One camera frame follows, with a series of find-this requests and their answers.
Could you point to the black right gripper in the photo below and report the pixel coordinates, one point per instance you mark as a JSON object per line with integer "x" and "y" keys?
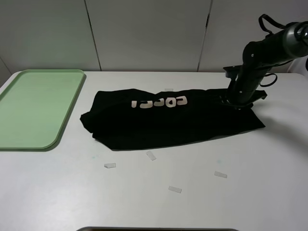
{"x": 238, "y": 100}

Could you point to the black short sleeve t-shirt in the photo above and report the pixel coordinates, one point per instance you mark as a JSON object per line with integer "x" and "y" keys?
{"x": 132, "y": 119}

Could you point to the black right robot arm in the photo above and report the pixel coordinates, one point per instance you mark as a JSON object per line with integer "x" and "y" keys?
{"x": 282, "y": 44}

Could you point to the green plastic tray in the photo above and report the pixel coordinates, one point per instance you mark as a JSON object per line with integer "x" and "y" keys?
{"x": 35, "y": 108}

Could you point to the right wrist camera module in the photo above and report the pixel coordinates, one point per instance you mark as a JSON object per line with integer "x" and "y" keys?
{"x": 232, "y": 71}

